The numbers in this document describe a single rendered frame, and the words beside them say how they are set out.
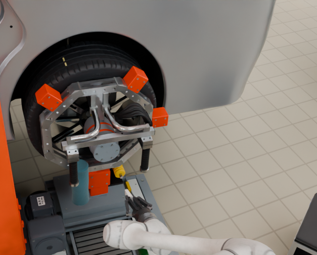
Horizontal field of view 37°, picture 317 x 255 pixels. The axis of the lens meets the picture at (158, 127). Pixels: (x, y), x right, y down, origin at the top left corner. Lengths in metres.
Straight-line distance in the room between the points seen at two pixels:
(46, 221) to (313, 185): 1.90
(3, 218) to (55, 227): 0.50
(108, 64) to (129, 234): 0.81
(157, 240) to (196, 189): 1.53
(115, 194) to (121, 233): 1.04
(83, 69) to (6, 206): 0.68
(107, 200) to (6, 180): 1.05
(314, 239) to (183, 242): 1.18
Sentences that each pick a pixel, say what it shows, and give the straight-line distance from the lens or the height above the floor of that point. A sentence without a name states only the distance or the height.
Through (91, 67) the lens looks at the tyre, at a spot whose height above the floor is 1.17.
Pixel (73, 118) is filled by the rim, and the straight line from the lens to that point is 2.39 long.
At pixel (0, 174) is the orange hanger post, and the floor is 1.06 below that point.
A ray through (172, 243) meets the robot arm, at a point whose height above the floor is 0.99.
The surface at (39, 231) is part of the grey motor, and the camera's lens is 2.52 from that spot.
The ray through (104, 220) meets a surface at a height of 0.12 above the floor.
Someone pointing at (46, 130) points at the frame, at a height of 0.91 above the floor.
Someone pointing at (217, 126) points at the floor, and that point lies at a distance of 3.78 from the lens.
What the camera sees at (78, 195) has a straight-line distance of 2.44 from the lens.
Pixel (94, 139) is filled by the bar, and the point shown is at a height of 0.98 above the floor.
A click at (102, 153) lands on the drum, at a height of 0.85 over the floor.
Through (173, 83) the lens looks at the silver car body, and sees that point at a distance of 2.50.
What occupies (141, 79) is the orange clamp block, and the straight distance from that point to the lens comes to 2.21.
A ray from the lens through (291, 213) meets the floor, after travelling 3.32.
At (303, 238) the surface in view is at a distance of 2.76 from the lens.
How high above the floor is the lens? 2.41
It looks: 41 degrees down
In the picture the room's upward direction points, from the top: 6 degrees clockwise
